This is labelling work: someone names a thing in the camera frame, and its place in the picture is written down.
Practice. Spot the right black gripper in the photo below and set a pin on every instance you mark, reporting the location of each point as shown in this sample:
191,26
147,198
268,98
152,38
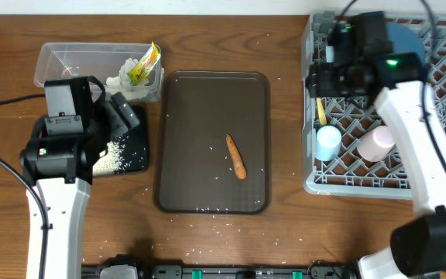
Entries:
339,36

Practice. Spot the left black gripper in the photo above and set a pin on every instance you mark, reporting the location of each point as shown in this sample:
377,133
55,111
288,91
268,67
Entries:
107,126

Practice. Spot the yellow plastic spoon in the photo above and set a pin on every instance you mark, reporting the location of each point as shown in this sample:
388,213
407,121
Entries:
321,112

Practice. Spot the white tissue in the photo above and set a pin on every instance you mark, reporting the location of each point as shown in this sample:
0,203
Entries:
122,83

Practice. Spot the yellow green snack wrapper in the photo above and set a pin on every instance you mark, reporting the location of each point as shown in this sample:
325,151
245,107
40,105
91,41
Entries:
142,69

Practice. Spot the light blue cup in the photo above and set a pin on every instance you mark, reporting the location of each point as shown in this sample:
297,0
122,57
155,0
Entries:
328,143

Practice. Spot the pink plastic cup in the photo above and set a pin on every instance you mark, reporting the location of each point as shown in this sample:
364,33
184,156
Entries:
375,145

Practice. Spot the dark blue plate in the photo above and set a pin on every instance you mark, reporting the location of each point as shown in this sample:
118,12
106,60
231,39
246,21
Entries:
405,40

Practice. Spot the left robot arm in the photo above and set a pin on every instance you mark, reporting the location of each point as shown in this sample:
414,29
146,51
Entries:
57,163

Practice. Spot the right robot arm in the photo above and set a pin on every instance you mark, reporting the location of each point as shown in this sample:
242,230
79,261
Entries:
383,62

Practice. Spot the grey dishwasher rack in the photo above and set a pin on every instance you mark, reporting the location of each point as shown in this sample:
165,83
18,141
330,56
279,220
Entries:
349,174

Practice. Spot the clear plastic waste bin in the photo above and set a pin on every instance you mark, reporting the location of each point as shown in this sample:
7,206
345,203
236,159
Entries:
102,60

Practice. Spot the black rectangular tray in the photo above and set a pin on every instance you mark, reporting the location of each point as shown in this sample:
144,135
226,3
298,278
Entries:
136,143

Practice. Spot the brown serving tray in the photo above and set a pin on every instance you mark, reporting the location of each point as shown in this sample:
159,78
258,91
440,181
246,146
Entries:
194,172

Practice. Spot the orange carrot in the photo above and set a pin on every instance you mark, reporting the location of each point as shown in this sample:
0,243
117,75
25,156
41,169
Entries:
236,157

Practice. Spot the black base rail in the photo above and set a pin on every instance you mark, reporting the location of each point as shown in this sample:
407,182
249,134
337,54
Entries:
125,266

